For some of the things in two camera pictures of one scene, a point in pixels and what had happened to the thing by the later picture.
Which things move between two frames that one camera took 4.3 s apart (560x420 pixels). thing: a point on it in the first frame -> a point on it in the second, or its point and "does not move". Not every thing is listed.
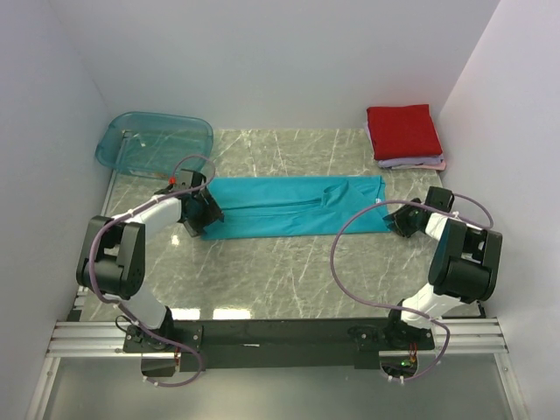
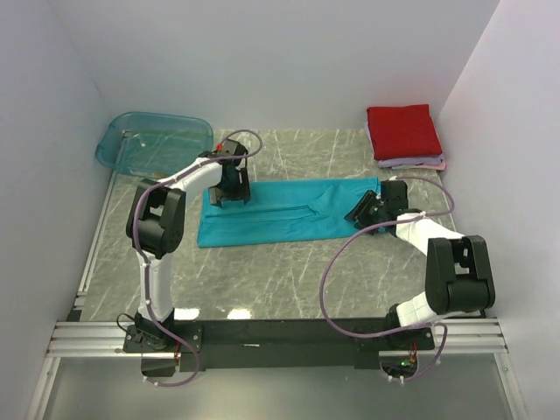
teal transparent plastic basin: x=151 y=143 does not move
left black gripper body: x=206 y=213 -> x=239 y=189
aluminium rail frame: x=471 y=338 does not move
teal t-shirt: x=276 y=206 does not move
